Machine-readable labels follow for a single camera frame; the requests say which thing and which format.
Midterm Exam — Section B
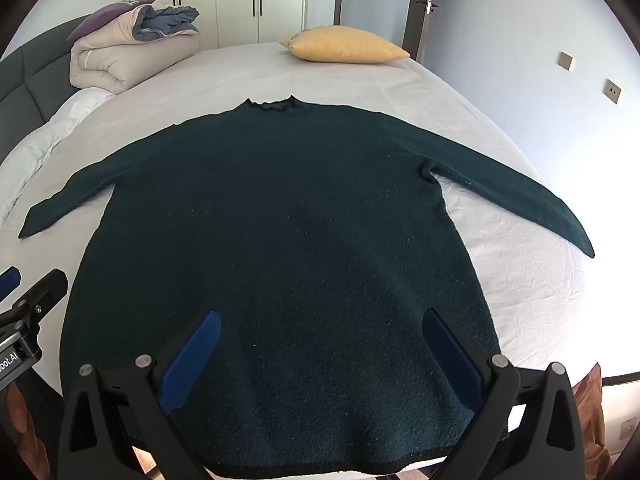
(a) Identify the dark green padded headboard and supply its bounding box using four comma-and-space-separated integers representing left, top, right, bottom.
0, 14, 93, 166

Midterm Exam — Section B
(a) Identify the white wardrobe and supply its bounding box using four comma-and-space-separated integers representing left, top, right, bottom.
142, 0, 308, 51

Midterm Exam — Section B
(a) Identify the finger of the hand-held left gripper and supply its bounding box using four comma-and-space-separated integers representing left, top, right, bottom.
0, 267, 22, 303
0, 268, 69, 326

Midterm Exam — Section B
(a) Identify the dark green sweater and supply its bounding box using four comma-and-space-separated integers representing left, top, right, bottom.
18, 94, 596, 476

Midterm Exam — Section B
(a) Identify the bed with white sheet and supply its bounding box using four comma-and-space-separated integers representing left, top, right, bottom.
0, 40, 601, 480

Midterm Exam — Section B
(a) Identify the blue-grey blanket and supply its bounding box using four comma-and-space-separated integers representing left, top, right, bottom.
131, 4, 201, 43

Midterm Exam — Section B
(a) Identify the yellow pillow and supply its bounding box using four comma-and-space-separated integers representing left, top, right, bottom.
279, 25, 412, 65

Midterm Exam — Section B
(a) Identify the dark brown door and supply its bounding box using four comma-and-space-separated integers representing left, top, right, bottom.
402, 0, 441, 61

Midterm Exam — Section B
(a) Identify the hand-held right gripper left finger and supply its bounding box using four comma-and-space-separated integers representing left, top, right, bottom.
56, 309, 223, 480

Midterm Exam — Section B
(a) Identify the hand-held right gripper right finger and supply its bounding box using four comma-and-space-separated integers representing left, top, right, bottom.
422, 308, 586, 480

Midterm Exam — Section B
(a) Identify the purple pillow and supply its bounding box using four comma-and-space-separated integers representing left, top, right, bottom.
66, 0, 160, 43

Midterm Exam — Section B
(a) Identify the folded beige duvet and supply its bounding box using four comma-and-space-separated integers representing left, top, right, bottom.
69, 2, 202, 95

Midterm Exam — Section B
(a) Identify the white quilt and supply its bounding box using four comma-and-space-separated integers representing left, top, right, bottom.
0, 87, 116, 221

